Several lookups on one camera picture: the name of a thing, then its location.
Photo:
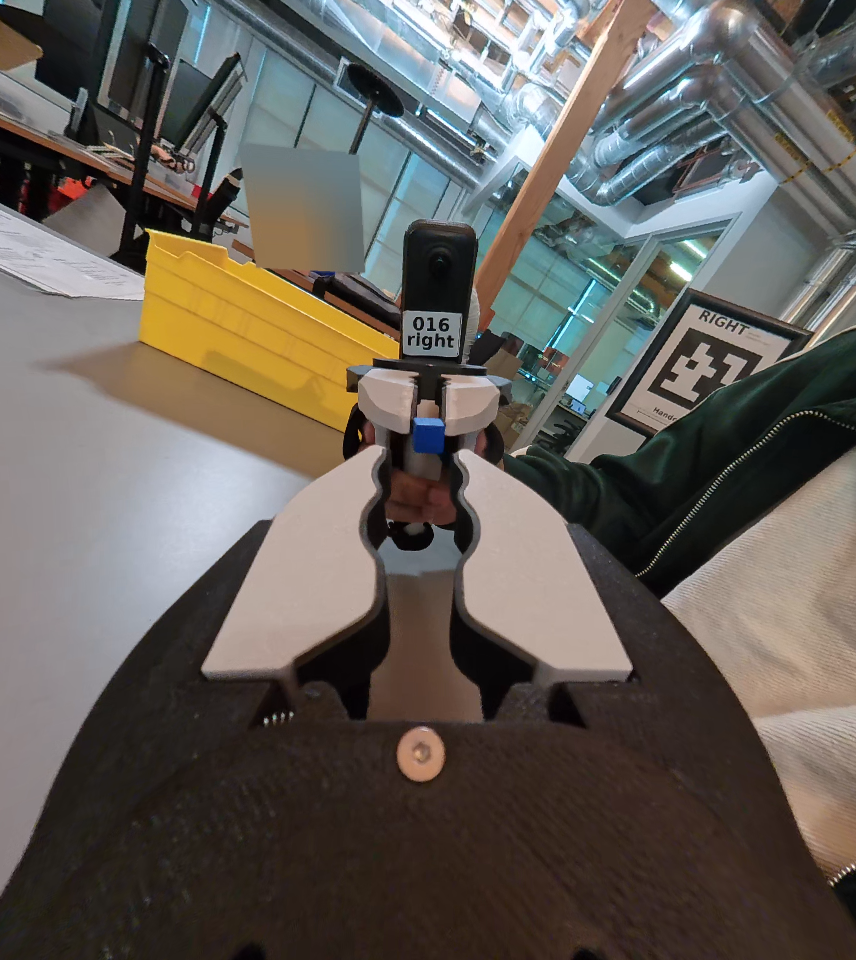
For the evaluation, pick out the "person's right forearm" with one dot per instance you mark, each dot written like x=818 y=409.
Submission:
x=585 y=487

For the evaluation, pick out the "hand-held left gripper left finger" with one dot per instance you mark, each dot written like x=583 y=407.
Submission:
x=300 y=585

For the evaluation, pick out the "black framed fiducial sign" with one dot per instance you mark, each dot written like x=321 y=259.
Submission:
x=698 y=360

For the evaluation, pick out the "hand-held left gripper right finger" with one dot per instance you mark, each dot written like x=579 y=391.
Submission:
x=540 y=585

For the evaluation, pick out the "black disc-topped pole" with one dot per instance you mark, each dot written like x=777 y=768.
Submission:
x=374 y=86

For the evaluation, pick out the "small blue cube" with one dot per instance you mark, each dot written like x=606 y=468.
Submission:
x=428 y=436

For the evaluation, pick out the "white ribbed garment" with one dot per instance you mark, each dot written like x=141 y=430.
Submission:
x=810 y=637

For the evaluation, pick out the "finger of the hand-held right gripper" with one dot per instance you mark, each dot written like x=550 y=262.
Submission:
x=469 y=405
x=386 y=401

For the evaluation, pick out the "wooden post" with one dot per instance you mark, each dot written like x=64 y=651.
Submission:
x=548 y=172

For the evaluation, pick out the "grey desk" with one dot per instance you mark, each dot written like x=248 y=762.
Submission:
x=135 y=487

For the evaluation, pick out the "person's right hand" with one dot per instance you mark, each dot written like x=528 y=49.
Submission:
x=416 y=499

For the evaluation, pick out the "brown cardboard box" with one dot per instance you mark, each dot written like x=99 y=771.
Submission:
x=503 y=364

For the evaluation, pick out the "printed paper sheet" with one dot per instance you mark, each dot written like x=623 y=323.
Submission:
x=22 y=247

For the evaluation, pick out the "silver ventilation duct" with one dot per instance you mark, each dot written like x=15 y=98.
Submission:
x=668 y=67

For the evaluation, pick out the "black computer monitor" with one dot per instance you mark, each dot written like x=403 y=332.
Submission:
x=199 y=97
x=135 y=52

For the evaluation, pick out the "long wooden-edged desk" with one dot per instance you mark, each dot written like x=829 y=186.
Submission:
x=60 y=142

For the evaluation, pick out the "yellow plastic bin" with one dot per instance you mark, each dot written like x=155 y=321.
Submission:
x=232 y=322

